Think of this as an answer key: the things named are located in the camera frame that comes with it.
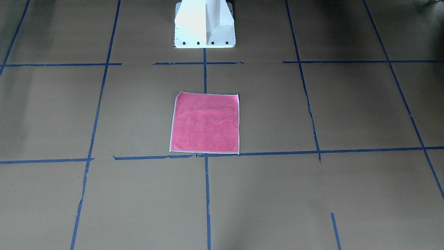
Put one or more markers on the pink towel with grey trim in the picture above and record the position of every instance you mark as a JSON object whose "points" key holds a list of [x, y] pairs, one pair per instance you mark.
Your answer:
{"points": [[206, 123]]}

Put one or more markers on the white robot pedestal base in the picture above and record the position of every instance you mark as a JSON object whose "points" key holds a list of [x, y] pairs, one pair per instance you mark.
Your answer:
{"points": [[204, 24]]}

